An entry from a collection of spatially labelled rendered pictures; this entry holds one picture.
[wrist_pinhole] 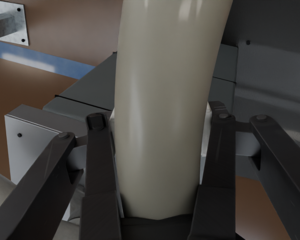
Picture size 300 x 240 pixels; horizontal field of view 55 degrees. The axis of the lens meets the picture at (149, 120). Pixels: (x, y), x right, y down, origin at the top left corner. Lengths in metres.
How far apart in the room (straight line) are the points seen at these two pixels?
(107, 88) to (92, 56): 0.76
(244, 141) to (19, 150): 0.55
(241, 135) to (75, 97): 0.56
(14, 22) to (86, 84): 0.96
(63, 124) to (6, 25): 1.07
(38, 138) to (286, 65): 1.02
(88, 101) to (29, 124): 0.14
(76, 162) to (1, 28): 1.44
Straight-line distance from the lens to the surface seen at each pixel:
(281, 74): 1.33
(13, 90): 1.86
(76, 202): 0.63
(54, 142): 0.16
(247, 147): 0.16
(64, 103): 0.66
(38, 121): 0.61
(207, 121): 0.17
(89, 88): 0.72
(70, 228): 0.54
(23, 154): 0.66
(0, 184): 0.53
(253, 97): 1.36
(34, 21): 1.60
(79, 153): 0.16
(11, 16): 1.64
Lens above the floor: 1.25
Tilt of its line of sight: 56 degrees down
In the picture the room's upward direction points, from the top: 150 degrees counter-clockwise
